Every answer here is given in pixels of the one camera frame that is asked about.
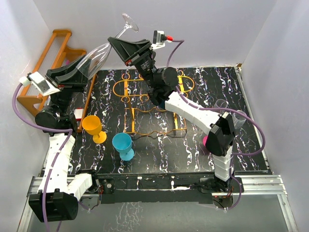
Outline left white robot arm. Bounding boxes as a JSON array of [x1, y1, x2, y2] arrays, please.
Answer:
[[28, 63, 100, 222]]

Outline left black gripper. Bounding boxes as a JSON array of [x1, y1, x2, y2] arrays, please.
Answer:
[[45, 56, 90, 117]]

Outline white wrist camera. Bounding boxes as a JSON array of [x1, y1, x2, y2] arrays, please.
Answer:
[[151, 30, 173, 50], [19, 72, 60, 96]]

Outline yellow plastic wine glass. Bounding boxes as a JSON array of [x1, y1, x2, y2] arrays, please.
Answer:
[[82, 115, 107, 144]]

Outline black base rail with electronics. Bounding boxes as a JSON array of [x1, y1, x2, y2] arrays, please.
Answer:
[[86, 172, 244, 204]]

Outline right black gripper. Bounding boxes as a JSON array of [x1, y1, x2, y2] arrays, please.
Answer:
[[108, 38, 157, 89]]

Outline blue plastic wine glass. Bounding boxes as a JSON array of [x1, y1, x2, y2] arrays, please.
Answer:
[[112, 133, 135, 161]]

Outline gold wire wine glass rack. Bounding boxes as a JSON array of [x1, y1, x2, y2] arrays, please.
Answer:
[[112, 70, 187, 138]]

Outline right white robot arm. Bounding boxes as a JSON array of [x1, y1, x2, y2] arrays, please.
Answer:
[[108, 37, 235, 192]]

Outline small white red box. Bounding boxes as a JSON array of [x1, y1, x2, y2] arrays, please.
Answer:
[[74, 108, 84, 121]]

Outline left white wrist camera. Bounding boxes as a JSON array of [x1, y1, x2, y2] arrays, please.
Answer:
[[19, 72, 60, 96]]

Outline clear wine glass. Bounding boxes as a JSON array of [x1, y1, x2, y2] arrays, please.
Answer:
[[213, 99, 228, 114], [76, 13, 139, 79], [232, 110, 246, 130]]

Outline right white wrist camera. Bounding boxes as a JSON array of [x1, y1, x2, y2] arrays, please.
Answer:
[[151, 30, 173, 50]]

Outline magenta plastic wine glass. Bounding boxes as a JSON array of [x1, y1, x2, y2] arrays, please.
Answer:
[[202, 135, 209, 153]]

